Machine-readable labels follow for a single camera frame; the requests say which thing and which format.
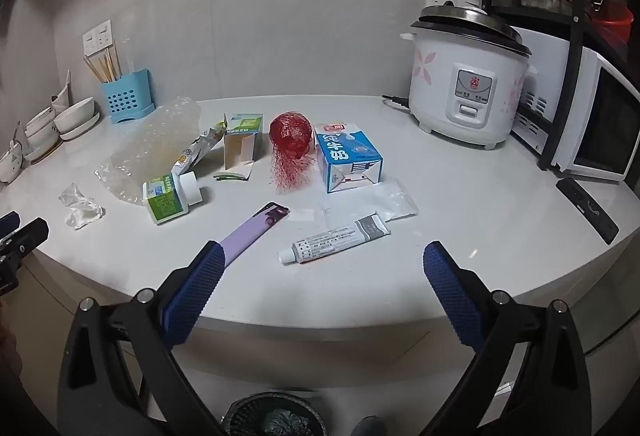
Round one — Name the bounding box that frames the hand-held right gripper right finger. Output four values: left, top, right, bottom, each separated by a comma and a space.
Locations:
422, 241, 593, 436

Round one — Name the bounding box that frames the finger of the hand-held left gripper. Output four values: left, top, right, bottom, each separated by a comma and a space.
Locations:
0, 211, 22, 239
0, 218, 50, 267

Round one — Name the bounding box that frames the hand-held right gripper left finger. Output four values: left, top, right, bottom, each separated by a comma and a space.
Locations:
57, 241, 231, 436

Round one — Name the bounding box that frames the purple wrapper strip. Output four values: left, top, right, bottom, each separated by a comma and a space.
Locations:
217, 202, 291, 264

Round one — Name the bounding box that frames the black mesh waste bin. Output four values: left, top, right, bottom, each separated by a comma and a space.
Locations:
222, 392, 328, 436

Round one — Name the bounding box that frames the blue and white milk carton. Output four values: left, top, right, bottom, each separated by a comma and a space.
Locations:
314, 123, 384, 194

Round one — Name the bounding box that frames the small patterned white bowl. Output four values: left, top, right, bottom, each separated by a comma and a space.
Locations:
0, 143, 26, 183

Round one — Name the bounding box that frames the crumpled clear plastic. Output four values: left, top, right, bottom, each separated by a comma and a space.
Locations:
57, 182, 105, 231

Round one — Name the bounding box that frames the green and white carton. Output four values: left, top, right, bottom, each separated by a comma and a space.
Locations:
142, 173, 190, 225

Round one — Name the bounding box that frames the stack of white bowls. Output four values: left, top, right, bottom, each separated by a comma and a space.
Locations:
22, 106, 63, 165

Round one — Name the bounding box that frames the clear plastic bag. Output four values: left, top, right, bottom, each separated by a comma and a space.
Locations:
360, 179, 420, 221

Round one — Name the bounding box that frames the torn cardboard flap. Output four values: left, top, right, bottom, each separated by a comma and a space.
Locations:
213, 162, 256, 181

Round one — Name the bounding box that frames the large white bowl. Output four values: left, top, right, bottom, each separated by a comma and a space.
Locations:
53, 97, 101, 141

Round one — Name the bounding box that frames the white ointment tube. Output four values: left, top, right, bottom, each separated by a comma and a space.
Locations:
278, 212, 392, 267

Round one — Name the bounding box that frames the small clear plastic piece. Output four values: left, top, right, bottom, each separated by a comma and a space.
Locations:
287, 208, 331, 224

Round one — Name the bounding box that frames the white ceramic spoon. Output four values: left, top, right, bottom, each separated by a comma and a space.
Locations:
50, 70, 72, 114

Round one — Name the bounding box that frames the torn printed wrapper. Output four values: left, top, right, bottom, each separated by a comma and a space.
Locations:
172, 113, 228, 177

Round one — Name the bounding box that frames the clear bubble wrap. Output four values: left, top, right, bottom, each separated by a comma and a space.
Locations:
95, 96, 201, 205

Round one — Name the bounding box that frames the dark shoe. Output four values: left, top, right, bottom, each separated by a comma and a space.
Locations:
351, 416, 388, 436

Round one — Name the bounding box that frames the open green cardboard box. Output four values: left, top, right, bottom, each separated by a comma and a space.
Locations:
222, 113, 264, 171

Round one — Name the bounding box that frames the black remote control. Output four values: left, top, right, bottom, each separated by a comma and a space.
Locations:
556, 177, 620, 245

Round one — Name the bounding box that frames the blue chopstick holder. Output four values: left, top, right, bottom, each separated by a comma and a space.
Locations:
101, 69, 157, 125

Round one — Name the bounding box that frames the bundle of wooden chopsticks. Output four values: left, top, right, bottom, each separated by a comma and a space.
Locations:
82, 43, 123, 84

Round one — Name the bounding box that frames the red mesh net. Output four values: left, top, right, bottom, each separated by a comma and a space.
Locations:
268, 112, 313, 195

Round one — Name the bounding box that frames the white floral rice cooker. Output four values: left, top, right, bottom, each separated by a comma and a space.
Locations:
400, 2, 533, 151

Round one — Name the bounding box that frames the white microwave oven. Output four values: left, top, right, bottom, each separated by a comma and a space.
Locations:
510, 26, 640, 183

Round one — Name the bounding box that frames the black metal rack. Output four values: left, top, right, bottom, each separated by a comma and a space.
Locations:
481, 0, 640, 171

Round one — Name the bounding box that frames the red plastic bucket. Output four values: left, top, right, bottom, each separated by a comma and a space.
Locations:
590, 2, 635, 54

